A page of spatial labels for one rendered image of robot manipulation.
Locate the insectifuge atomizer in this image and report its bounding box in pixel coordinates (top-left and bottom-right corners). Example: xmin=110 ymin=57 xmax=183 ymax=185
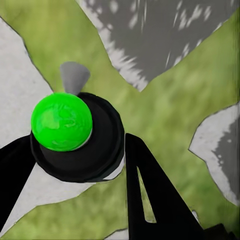
xmin=29 ymin=61 xmax=126 ymax=184

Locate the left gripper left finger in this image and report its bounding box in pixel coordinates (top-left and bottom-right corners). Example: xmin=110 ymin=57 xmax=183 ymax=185
xmin=0 ymin=135 xmax=37 ymax=233

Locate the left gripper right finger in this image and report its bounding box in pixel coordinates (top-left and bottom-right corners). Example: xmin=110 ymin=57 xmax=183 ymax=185
xmin=124 ymin=133 xmax=210 ymax=240

